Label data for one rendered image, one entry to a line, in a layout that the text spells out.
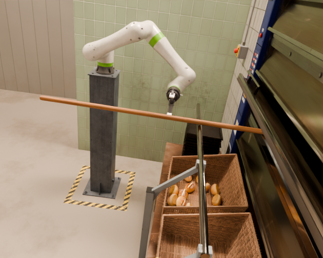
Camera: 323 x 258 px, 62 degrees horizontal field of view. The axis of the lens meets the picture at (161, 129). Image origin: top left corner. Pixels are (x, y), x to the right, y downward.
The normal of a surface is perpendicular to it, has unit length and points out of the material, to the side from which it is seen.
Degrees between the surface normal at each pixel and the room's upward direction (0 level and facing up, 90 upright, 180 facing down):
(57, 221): 0
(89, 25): 90
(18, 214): 0
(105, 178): 90
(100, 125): 90
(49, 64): 90
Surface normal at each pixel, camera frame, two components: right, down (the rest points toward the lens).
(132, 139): -0.11, 0.46
